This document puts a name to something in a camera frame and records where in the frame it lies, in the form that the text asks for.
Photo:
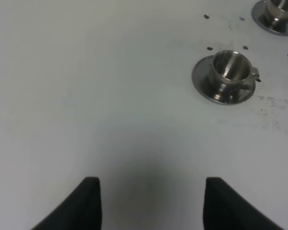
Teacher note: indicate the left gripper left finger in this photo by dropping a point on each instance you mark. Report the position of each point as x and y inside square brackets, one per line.
[81, 210]

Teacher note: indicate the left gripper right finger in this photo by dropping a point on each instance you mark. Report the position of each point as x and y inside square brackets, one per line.
[225, 209]

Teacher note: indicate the near steel saucer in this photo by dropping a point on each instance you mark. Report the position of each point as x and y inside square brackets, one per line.
[207, 90]

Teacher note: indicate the steel saucer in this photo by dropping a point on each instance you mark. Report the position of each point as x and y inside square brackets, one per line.
[207, 90]
[263, 19]

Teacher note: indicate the near steel teacup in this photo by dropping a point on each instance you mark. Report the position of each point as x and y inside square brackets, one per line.
[230, 69]

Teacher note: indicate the steel teacup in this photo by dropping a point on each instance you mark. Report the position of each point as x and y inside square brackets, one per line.
[230, 69]
[278, 9]

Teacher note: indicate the far steel saucer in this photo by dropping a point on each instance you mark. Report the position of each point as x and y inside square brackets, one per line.
[263, 19]

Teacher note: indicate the far steel teacup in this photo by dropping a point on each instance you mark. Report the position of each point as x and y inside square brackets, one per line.
[278, 9]

